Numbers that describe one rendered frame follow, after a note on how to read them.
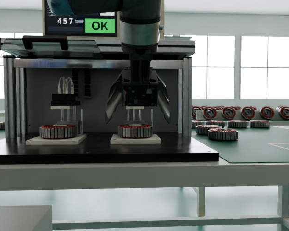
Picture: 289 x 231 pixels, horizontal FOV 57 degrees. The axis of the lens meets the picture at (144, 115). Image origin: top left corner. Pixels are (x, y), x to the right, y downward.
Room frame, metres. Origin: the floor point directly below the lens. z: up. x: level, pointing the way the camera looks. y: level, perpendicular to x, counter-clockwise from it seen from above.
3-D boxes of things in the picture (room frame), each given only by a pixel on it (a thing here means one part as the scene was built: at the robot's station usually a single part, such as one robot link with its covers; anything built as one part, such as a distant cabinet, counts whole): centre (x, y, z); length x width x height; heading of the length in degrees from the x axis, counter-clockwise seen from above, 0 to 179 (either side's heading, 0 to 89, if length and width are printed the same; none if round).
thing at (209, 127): (1.19, -0.29, 0.77); 0.11 x 0.11 x 0.04
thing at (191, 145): (0.86, 0.15, 0.76); 0.64 x 0.47 x 0.02; 93
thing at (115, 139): (0.85, 0.03, 0.78); 0.15 x 0.15 x 0.01; 3
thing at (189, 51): (1.17, 0.17, 1.09); 0.68 x 0.44 x 0.05; 93
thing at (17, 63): (0.95, 0.16, 1.03); 0.62 x 0.01 x 0.03; 93
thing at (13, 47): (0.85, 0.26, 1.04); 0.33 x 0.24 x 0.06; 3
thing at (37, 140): (0.84, 0.27, 0.78); 0.15 x 0.15 x 0.01; 3
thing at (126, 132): (0.85, 0.03, 0.80); 0.11 x 0.11 x 0.04
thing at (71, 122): (0.98, 0.28, 0.80); 0.08 x 0.05 x 0.06; 93
